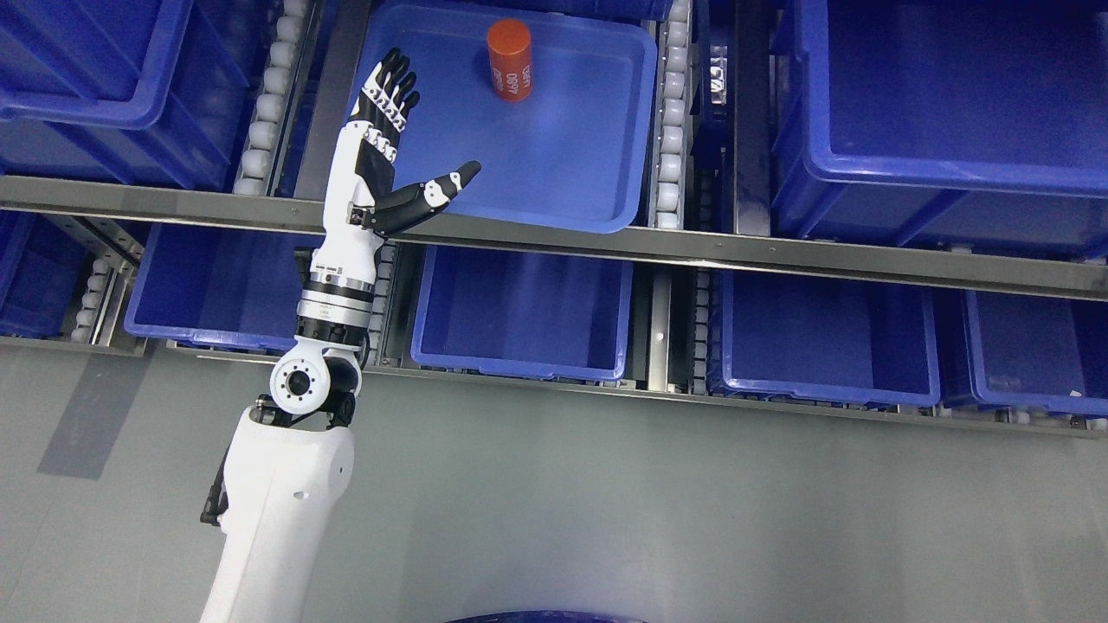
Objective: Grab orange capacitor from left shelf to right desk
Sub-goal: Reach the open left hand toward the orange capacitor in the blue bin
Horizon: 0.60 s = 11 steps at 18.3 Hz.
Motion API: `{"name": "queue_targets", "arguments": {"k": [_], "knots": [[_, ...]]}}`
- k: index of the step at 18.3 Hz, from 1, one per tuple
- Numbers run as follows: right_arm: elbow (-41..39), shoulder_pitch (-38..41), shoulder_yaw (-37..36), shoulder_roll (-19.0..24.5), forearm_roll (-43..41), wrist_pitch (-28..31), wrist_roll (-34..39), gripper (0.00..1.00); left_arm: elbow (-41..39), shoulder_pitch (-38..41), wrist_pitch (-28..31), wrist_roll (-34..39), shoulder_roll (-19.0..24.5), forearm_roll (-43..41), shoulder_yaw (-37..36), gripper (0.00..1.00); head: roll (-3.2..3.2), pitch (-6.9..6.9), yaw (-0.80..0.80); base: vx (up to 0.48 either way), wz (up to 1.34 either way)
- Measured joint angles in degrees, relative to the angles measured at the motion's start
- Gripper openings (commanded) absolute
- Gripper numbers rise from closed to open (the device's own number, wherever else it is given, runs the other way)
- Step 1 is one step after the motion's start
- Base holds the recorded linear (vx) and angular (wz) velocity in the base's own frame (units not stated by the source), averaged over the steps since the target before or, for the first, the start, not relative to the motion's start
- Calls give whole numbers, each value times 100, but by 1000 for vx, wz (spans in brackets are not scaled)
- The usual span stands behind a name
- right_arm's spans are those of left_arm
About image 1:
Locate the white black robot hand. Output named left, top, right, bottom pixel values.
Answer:
left=321, top=48, right=482, bottom=278

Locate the orange cylindrical capacitor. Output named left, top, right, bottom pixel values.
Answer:
left=486, top=17, right=533, bottom=103

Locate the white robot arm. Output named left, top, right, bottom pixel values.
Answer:
left=201, top=247, right=377, bottom=622

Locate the white roller track left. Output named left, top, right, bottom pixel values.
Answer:
left=232, top=1, right=316, bottom=196

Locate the white roller track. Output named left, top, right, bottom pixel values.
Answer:
left=232, top=1, right=316, bottom=196
left=649, top=1, right=693, bottom=229

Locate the blue bin lower left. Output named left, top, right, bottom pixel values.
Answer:
left=124, top=224, right=322, bottom=353

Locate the blue bin lower centre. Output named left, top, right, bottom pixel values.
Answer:
left=410, top=246, right=634, bottom=382

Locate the shallow blue plastic tray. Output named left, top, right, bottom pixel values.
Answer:
left=353, top=1, right=658, bottom=234

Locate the blue bin upper left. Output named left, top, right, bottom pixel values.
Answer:
left=1, top=1, right=274, bottom=190

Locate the blue bin far left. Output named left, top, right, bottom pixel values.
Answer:
left=1, top=210, right=88, bottom=338

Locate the white roller track centre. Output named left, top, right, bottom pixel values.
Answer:
left=649, top=1, right=693, bottom=229

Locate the blue bin lower right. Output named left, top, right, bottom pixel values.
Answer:
left=705, top=270, right=938, bottom=408

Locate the large blue bin upper right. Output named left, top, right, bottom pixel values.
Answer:
left=770, top=1, right=1107, bottom=261

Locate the blue bin far right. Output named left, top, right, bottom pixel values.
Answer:
left=933, top=289, right=1107, bottom=419

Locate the metal shelf front rail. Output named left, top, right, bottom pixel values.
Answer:
left=1, top=175, right=1107, bottom=302

